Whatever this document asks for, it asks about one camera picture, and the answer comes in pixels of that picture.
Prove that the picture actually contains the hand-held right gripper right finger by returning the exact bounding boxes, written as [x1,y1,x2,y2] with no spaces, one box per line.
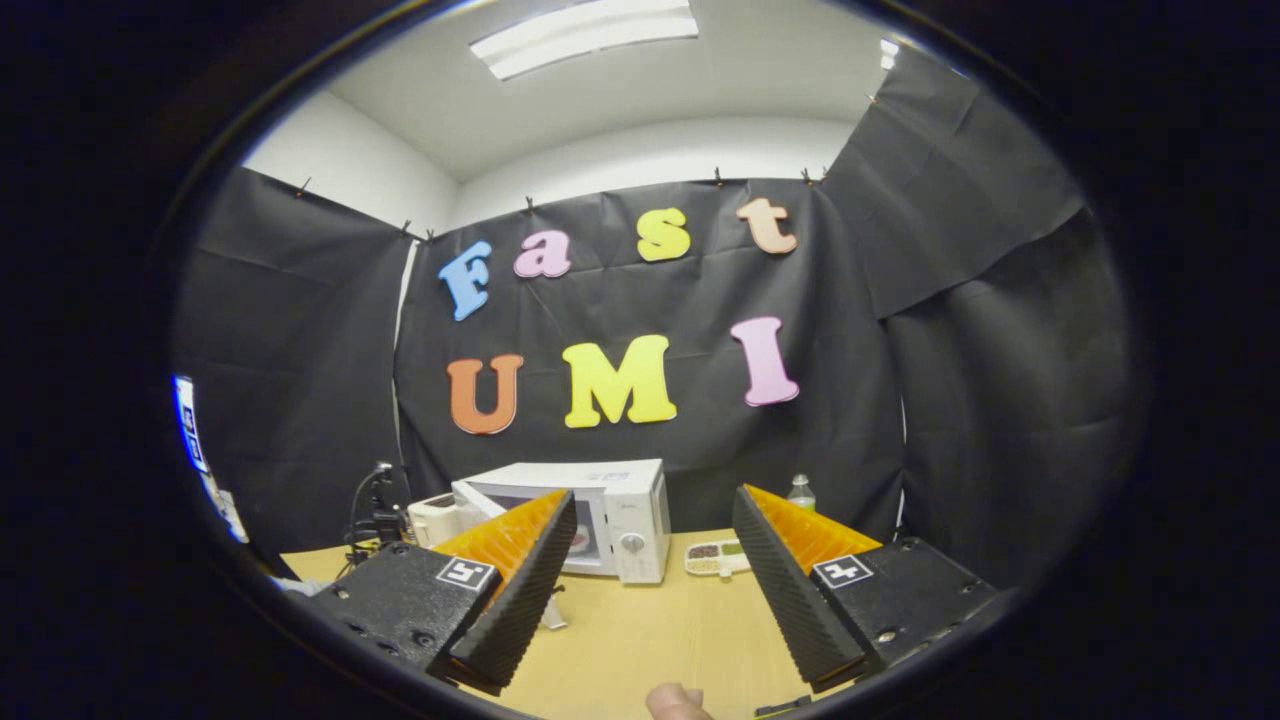
[733,484,1001,694]

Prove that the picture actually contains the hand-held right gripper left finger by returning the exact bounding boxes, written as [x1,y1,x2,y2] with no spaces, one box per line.
[300,488,581,698]

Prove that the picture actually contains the white microwave oven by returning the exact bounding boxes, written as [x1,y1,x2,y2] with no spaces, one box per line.
[452,459,672,631]

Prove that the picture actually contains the white toaster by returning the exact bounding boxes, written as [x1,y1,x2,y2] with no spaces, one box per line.
[408,493,471,549]

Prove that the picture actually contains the white divided grain dish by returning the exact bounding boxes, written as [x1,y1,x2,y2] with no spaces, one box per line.
[684,540,751,578]

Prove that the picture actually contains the white blue-edged panel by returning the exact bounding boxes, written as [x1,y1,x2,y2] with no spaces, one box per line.
[175,375,249,544]

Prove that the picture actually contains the black backdrop cloth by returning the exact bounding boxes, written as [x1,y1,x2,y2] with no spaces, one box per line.
[172,50,1136,591]

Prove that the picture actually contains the long ceiling light panel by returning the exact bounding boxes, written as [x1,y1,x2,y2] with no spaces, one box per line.
[470,0,699,81]

